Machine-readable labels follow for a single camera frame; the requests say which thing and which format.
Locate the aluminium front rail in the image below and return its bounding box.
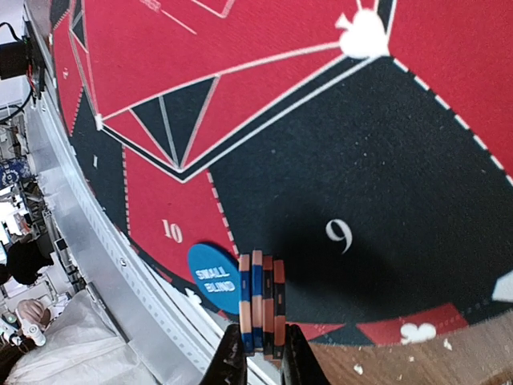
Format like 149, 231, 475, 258
22, 0, 281, 385

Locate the round red black poker mat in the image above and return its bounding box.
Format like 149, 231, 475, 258
50, 1, 512, 345

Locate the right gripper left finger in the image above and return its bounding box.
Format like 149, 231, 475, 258
210, 324, 247, 385

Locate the stack of poker chips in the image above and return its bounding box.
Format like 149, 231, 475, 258
239, 249, 286, 361

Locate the blue small blind button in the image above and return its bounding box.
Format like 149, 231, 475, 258
188, 243, 240, 314

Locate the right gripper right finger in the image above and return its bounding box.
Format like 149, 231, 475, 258
281, 324, 330, 385

